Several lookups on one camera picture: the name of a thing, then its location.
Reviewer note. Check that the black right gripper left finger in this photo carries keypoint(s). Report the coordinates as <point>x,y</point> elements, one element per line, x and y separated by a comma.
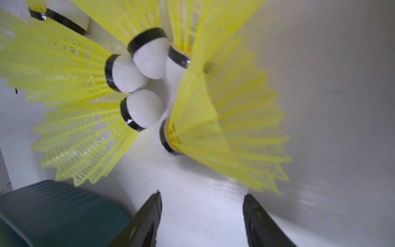
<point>142,229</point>

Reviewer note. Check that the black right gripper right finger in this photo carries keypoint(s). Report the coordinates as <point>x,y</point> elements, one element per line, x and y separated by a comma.
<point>261,229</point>

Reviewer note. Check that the teal plastic storage box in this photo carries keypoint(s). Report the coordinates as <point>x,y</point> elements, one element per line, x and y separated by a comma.
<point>57,214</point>

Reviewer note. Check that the yellow shuttlecock ten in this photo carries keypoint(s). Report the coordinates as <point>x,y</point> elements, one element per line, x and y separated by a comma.
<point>84,142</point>

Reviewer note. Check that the yellow shuttlecock twelve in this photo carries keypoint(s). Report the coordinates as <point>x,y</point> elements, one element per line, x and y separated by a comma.
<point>224,117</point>

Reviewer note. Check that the yellow shuttlecock nine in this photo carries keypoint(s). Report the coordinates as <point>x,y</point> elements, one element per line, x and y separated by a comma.
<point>54,65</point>

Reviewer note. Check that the yellow shuttlecock eleven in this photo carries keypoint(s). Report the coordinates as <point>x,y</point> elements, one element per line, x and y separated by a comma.
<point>136,25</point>

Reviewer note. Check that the yellow shuttlecock seven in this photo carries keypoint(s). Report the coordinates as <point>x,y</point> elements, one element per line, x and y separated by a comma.
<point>202,27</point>

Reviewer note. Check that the yellow shuttlecock six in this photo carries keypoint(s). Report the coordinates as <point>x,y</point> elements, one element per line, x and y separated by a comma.
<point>63,11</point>

